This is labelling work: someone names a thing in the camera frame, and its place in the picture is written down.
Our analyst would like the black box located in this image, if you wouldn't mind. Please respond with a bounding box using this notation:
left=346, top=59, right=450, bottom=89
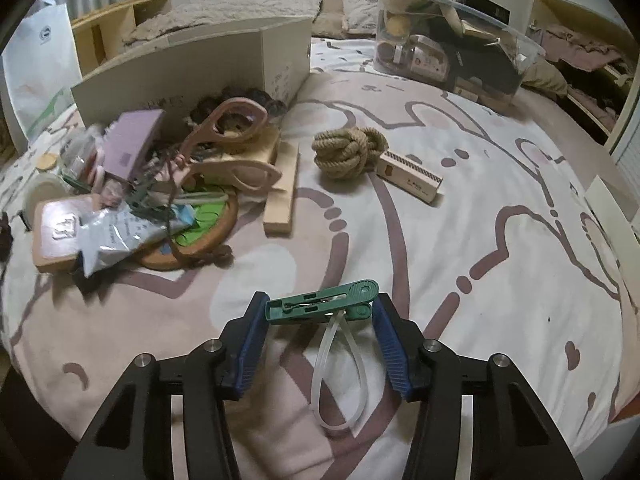
left=462, top=0, right=511, bottom=26

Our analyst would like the pink plastic looped tool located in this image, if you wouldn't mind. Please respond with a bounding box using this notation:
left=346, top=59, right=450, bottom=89
left=170, top=99, right=283, bottom=196

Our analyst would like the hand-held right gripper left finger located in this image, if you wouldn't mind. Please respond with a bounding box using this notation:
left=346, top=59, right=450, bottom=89
left=62, top=291, right=271, bottom=480

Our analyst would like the white cardboard box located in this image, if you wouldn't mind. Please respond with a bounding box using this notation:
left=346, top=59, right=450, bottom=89
left=70, top=16, right=313, bottom=131

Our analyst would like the pile of pink clothes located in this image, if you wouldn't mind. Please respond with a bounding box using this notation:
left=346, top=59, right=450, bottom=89
left=542, top=27, right=626, bottom=73

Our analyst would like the small long wooden box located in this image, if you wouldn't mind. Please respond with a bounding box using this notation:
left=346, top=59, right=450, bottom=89
left=376, top=150, right=446, bottom=206

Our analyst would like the wooden bedside shelf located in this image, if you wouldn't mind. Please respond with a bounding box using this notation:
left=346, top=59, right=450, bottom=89
left=70, top=0, right=173, bottom=78

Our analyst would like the white tote bag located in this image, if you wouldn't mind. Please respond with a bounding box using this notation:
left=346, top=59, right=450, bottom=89
left=1, top=0, right=76, bottom=141

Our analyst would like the purple box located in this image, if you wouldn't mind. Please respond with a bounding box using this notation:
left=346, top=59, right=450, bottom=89
left=102, top=110, right=166, bottom=181

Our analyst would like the jute rope knot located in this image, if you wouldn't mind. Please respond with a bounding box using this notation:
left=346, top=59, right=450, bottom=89
left=312, top=127, right=390, bottom=181

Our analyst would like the beige fluffy pillow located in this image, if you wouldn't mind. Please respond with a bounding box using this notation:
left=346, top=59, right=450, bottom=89
left=342, top=0, right=386, bottom=36
left=122, top=0, right=323, bottom=43

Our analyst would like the closet shelf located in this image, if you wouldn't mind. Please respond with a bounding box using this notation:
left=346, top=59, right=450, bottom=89
left=530, top=0, right=636, bottom=136

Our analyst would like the light wooden block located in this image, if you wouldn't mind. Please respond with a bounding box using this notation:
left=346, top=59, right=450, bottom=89
left=262, top=140, right=301, bottom=235

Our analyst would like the printed round wooden coaster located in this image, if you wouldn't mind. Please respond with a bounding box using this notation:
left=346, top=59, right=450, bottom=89
left=140, top=190, right=240, bottom=271

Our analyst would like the purple crochet scrunchie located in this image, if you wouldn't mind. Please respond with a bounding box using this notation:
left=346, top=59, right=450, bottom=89
left=187, top=87, right=288, bottom=126

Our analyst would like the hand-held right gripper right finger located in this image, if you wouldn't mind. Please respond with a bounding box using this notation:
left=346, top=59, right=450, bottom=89
left=372, top=293, right=586, bottom=480

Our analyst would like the white board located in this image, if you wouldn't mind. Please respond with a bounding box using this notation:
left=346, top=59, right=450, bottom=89
left=585, top=175, right=640, bottom=271

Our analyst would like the clear plastic strap loop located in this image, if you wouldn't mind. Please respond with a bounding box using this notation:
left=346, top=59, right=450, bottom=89
left=311, top=310, right=367, bottom=431

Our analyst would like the blue face mask packet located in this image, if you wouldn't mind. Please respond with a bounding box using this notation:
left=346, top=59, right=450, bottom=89
left=77, top=207, right=193, bottom=278

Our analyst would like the beige cushion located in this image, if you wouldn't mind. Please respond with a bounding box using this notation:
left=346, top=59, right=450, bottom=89
left=522, top=60, right=571, bottom=93

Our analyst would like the green clothespin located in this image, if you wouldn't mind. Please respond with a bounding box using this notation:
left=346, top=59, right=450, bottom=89
left=264, top=280, right=381, bottom=326

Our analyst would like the clear plastic storage bin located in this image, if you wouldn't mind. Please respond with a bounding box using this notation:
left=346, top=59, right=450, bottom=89
left=372, top=0, right=546, bottom=111

